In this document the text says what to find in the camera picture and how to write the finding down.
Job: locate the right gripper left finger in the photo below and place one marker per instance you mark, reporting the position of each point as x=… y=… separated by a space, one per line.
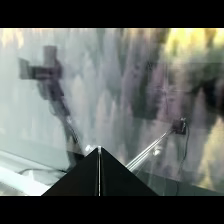
x=81 y=180

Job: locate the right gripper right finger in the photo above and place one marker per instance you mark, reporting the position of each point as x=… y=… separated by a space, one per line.
x=120 y=180

